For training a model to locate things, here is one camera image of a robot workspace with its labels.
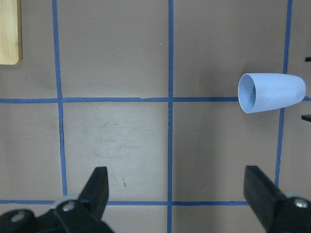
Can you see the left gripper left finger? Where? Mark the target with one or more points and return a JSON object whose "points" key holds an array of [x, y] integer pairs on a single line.
{"points": [[81, 215]]}

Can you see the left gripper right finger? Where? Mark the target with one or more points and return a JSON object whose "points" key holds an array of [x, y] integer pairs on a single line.
{"points": [[277, 212]]}

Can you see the light blue plastic cup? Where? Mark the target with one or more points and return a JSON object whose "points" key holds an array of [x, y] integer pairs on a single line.
{"points": [[260, 92]]}

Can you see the wooden cup rack stand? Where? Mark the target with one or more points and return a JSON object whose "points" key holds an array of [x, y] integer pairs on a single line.
{"points": [[10, 32]]}

